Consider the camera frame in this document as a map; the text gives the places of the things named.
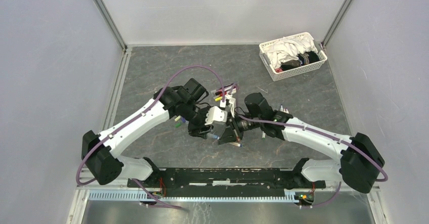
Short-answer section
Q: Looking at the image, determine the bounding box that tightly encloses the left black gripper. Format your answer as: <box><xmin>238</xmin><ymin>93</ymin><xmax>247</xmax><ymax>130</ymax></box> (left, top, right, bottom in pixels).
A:
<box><xmin>182</xmin><ymin>101</ymin><xmax>217</xmax><ymax>140</ymax></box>

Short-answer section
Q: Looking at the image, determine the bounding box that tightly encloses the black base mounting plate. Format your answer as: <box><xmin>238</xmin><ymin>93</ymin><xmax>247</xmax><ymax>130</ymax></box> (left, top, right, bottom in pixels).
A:
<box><xmin>127</xmin><ymin>167</ymin><xmax>326</xmax><ymax>197</ymax></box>

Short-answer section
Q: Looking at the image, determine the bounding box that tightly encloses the white cloth in basket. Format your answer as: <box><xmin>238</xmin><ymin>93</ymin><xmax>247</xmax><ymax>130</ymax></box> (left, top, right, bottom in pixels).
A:
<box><xmin>263</xmin><ymin>35</ymin><xmax>318</xmax><ymax>69</ymax></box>

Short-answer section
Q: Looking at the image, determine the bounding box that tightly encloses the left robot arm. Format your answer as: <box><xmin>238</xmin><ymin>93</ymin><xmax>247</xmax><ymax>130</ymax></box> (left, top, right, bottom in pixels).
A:
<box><xmin>76</xmin><ymin>78</ymin><xmax>226</xmax><ymax>187</ymax></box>

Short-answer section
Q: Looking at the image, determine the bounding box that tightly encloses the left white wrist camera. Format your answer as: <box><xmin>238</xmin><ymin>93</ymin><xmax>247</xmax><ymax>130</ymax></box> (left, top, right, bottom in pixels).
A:
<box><xmin>205</xmin><ymin>106</ymin><xmax>228</xmax><ymax>125</ymax></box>

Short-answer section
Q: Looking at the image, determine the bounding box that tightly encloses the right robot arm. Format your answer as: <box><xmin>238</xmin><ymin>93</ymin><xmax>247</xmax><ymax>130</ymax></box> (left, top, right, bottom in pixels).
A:
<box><xmin>205</xmin><ymin>93</ymin><xmax>389</xmax><ymax>194</ymax></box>

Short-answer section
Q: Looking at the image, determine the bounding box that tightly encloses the black cloth in basket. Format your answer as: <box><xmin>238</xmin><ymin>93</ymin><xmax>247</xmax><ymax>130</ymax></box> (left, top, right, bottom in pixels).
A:
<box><xmin>280</xmin><ymin>51</ymin><xmax>320</xmax><ymax>71</ymax></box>

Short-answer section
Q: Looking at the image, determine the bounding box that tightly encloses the white slotted cable duct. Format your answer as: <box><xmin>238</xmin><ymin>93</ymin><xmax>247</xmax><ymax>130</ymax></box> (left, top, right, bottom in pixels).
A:
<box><xmin>88</xmin><ymin>190</ymin><xmax>299</xmax><ymax>204</ymax></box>

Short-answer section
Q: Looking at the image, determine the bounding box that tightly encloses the white plastic basket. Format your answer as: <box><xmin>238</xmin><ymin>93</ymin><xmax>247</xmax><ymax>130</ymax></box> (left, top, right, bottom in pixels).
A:
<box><xmin>259</xmin><ymin>32</ymin><xmax>327</xmax><ymax>81</ymax></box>

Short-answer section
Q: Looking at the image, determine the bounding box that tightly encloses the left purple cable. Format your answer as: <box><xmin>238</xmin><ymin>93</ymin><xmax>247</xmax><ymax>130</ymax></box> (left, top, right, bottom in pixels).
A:
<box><xmin>75</xmin><ymin>65</ymin><xmax>226</xmax><ymax>210</ymax></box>

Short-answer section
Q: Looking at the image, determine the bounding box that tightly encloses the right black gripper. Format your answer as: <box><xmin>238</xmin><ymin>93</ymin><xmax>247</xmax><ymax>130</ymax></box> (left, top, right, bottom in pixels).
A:
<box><xmin>218</xmin><ymin>110</ymin><xmax>263</xmax><ymax>144</ymax></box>

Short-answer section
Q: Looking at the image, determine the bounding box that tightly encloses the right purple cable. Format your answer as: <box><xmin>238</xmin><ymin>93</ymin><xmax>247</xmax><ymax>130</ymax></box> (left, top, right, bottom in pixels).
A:
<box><xmin>228</xmin><ymin>83</ymin><xmax>389</xmax><ymax>208</ymax></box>

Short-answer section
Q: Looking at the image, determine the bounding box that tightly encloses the purple cable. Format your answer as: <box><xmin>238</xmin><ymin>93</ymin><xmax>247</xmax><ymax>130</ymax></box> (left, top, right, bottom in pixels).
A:
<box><xmin>75</xmin><ymin>65</ymin><xmax>226</xmax><ymax>210</ymax></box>
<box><xmin>228</xmin><ymin>83</ymin><xmax>389</xmax><ymax>208</ymax></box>

